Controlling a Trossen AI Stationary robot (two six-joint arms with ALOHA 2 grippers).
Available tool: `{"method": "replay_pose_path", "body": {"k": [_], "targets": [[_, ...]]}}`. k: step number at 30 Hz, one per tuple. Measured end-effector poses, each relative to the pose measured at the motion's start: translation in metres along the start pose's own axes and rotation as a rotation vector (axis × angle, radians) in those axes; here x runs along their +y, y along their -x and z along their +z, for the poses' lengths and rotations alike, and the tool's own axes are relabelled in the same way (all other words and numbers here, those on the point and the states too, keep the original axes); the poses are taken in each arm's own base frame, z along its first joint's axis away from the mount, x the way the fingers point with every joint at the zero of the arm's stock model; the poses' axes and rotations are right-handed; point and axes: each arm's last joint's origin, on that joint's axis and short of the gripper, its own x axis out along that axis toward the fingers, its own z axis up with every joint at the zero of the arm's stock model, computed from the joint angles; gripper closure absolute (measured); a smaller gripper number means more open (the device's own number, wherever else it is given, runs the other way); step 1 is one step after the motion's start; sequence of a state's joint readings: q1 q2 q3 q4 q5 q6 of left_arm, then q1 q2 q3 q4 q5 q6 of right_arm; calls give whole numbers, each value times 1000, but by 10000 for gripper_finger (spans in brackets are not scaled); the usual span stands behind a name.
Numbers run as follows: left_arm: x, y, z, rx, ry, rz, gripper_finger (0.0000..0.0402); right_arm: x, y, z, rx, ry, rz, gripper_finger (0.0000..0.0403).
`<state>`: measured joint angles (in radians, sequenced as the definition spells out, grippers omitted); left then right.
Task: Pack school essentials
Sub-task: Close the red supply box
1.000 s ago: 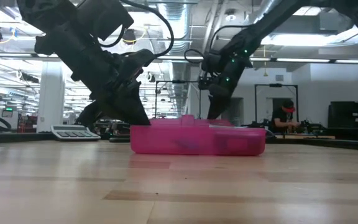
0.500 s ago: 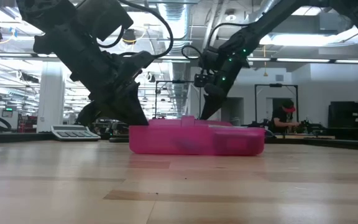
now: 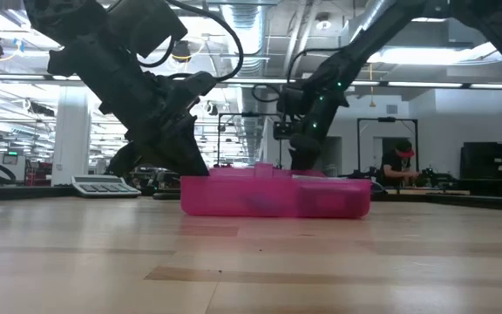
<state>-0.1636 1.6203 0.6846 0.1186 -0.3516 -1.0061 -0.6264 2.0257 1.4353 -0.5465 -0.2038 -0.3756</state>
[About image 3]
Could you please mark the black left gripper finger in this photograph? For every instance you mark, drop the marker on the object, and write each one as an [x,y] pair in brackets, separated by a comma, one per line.
[122,161]
[181,157]

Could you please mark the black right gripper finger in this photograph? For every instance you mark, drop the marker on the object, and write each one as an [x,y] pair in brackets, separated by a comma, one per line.
[304,152]

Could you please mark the pink plastic pencil case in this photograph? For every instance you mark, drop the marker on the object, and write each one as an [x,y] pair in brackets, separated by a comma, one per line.
[273,196]

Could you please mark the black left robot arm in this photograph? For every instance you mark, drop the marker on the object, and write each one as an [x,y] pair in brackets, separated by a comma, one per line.
[103,52]

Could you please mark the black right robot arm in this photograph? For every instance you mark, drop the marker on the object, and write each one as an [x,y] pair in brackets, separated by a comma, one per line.
[377,35]

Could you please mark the silver grey calculator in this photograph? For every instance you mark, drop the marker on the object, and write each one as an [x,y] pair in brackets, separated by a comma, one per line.
[103,186]

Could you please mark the black stapler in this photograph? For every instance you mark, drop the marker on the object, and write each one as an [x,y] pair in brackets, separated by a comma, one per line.
[167,195]

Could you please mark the white square column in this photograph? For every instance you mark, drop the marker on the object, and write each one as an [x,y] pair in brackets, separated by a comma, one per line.
[71,135]

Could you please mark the person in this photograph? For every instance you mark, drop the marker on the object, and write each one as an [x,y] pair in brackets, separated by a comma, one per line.
[397,165]

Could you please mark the long ceiling light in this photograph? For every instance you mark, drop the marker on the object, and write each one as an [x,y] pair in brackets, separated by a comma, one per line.
[429,54]

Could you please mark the black cabinet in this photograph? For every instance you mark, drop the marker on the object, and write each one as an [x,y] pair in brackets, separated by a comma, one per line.
[493,168]

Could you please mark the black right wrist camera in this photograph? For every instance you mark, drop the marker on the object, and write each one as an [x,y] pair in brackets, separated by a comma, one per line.
[283,131]

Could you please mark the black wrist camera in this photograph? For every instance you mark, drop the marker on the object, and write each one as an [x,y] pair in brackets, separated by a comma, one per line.
[283,131]
[192,87]

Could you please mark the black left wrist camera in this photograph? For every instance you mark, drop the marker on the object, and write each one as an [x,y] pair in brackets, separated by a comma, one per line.
[192,87]

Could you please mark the black background station frame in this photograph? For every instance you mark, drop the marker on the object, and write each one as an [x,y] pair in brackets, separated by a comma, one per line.
[251,114]
[386,119]

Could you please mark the silver ventilation duct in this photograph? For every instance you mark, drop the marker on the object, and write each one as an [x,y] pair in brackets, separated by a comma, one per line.
[251,39]

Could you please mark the black metal table frame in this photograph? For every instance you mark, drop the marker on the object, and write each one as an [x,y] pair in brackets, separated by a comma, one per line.
[29,193]

